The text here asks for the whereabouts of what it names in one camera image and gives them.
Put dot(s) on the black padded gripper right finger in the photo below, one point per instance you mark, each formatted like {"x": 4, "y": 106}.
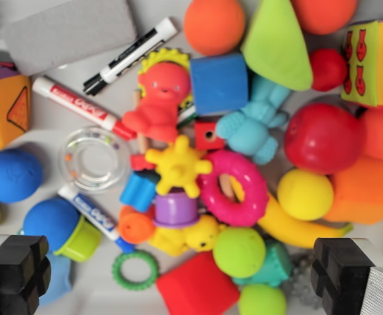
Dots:
{"x": 345, "y": 275}

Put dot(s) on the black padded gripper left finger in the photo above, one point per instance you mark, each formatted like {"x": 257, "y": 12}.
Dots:
{"x": 10, "y": 275}

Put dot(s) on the light blue soft toy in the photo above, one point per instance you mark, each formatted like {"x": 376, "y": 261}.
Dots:
{"x": 58, "y": 279}

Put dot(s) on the blue foam ball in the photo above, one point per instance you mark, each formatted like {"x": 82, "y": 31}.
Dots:
{"x": 50, "y": 223}
{"x": 12, "y": 175}

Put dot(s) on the teal rubber toy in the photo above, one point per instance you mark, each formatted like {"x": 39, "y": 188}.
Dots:
{"x": 276, "y": 265}

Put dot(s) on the yellow toy banana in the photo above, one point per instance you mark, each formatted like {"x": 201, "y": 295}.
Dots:
{"x": 289, "y": 229}

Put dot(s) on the lime green stacking cup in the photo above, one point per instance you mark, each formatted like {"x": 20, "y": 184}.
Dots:
{"x": 79, "y": 243}

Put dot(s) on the orange foam block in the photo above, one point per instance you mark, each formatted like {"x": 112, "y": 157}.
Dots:
{"x": 365, "y": 193}

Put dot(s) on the green foam ball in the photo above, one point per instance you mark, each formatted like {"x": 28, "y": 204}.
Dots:
{"x": 261, "y": 302}
{"x": 238, "y": 251}

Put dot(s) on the blue Expo marker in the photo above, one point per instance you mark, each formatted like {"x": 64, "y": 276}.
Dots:
{"x": 92, "y": 213}

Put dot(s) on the orange stacking cup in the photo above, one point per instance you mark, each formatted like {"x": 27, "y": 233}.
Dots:
{"x": 135, "y": 226}

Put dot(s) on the red plastic apple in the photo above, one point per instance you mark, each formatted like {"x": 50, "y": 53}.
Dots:
{"x": 322, "y": 138}

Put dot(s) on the wooden peg piece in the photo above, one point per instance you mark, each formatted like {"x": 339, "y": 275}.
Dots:
{"x": 227, "y": 187}

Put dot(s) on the blue gear shaped block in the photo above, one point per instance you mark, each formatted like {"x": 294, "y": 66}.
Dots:
{"x": 137, "y": 193}

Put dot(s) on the red foam block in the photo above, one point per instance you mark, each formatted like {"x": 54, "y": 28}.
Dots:
{"x": 194, "y": 288}

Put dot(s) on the orange fabric shape cube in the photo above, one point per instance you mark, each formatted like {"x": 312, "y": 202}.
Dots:
{"x": 0, "y": 108}

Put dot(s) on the small red plastic piece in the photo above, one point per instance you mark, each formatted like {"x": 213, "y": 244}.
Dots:
{"x": 138, "y": 162}

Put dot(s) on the light blue rubber toy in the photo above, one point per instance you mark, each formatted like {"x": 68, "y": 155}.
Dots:
{"x": 250, "y": 131}

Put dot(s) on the purple stacking cup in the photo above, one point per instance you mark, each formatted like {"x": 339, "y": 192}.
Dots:
{"x": 174, "y": 210}

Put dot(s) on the red Expo marker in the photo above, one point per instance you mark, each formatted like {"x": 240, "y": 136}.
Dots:
{"x": 79, "y": 105}

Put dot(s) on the red wooden cube with hole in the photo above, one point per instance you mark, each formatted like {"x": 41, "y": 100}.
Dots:
{"x": 204, "y": 138}

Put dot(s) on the yellow spiked star toy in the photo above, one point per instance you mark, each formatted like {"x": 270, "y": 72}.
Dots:
{"x": 178, "y": 164}

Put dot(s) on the small red rubber toy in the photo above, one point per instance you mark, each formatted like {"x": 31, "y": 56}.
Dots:
{"x": 327, "y": 69}

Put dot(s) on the fabric cube with fish print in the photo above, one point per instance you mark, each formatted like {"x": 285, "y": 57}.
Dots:
{"x": 372, "y": 65}

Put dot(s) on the green marker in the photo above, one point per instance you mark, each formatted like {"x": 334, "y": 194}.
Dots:
{"x": 187, "y": 112}

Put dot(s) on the blue foam block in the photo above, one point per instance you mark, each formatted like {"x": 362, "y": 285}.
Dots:
{"x": 217, "y": 85}

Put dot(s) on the red rubber animal toy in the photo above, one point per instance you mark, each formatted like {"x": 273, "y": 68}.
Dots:
{"x": 161, "y": 95}

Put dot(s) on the green foam cone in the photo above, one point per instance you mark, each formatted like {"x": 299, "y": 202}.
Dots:
{"x": 276, "y": 42}

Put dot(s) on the grey felt eraser block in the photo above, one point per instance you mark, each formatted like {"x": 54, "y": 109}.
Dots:
{"x": 66, "y": 33}

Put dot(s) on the black dry erase marker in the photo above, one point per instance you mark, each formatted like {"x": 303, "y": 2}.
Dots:
{"x": 135, "y": 49}

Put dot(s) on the yellow-green nubbed teether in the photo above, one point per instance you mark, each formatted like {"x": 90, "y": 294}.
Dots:
{"x": 165, "y": 57}

